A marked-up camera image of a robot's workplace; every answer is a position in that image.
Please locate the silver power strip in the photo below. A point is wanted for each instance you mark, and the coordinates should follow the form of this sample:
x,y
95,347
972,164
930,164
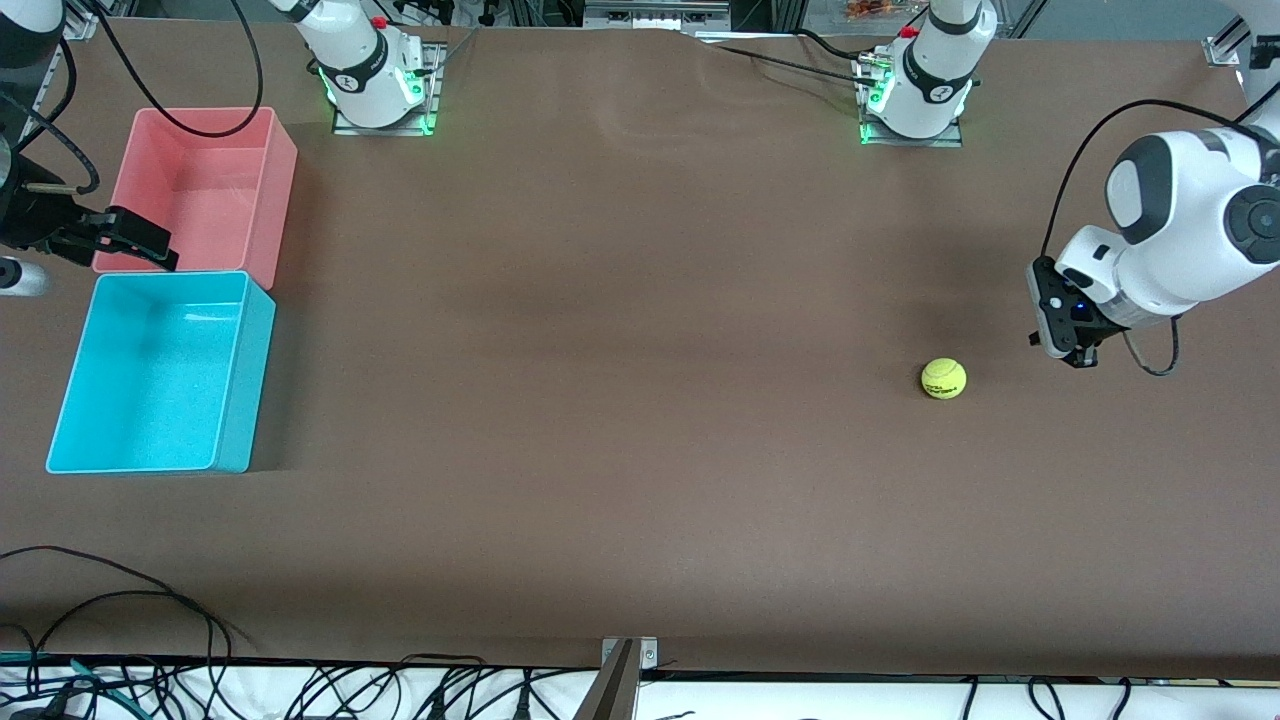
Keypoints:
x,y
655,14

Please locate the pink plastic bin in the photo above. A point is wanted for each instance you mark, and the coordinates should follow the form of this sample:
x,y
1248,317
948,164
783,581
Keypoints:
x,y
220,180

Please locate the blue plastic bin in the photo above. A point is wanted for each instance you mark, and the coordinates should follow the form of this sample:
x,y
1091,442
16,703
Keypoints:
x,y
150,400

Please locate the black plug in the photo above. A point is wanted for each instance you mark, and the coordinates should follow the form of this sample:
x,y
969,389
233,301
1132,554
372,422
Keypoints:
x,y
438,705
523,705

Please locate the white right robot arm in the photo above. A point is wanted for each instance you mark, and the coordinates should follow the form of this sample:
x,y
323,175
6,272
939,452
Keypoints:
x,y
360,70

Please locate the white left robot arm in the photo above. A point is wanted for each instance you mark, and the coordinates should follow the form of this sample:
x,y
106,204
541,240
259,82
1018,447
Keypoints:
x,y
1190,220

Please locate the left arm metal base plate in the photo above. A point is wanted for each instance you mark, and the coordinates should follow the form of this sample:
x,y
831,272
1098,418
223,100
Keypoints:
x,y
915,141

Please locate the aluminium profile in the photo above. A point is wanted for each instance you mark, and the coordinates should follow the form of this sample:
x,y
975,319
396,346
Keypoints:
x,y
85,25

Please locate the metal table bracket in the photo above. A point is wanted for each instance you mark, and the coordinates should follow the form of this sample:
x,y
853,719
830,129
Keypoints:
x,y
628,660

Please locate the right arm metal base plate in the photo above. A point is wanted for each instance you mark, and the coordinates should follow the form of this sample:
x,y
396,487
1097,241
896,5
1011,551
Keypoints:
x,y
385,129

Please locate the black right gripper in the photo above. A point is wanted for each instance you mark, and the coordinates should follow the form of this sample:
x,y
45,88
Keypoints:
x,y
28,222

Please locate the orange item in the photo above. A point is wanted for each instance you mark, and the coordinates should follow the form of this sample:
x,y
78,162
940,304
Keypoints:
x,y
880,10

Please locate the yellow tennis ball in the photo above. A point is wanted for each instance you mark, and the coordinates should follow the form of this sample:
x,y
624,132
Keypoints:
x,y
943,379

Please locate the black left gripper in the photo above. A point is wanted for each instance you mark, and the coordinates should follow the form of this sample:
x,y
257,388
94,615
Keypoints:
x,y
1099,322

